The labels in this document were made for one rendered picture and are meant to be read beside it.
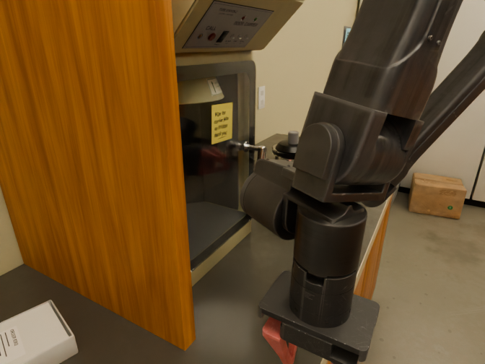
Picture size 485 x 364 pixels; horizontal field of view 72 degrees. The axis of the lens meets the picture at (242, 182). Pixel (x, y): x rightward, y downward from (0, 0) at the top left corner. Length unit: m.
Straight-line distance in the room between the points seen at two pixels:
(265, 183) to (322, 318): 0.13
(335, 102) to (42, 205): 0.62
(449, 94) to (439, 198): 2.70
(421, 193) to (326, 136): 3.12
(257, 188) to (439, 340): 1.91
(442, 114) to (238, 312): 0.52
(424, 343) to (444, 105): 1.60
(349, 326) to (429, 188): 3.03
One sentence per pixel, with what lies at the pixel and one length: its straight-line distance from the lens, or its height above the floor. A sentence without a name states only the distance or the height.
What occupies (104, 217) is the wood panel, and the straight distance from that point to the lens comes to 0.60.
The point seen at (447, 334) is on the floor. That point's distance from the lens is 2.23.
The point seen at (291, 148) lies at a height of 1.18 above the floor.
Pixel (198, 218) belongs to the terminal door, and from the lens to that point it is 0.68.
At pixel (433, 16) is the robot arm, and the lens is 0.26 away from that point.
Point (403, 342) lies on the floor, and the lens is 2.08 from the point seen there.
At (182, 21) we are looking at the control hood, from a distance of 0.51.
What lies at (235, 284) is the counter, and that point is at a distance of 0.76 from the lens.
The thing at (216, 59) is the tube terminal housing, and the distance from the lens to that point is 0.68.
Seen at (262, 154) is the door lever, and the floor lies 1.19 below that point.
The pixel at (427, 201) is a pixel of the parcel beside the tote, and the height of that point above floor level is 0.14.
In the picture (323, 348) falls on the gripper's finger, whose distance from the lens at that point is 0.33.
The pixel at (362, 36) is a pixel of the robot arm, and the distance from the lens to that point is 0.27.
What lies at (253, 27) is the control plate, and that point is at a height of 1.45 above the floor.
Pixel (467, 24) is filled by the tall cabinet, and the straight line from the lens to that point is 3.50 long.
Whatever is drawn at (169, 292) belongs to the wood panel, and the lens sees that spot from 0.58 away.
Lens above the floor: 1.42
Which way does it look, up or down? 23 degrees down
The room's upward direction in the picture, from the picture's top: straight up
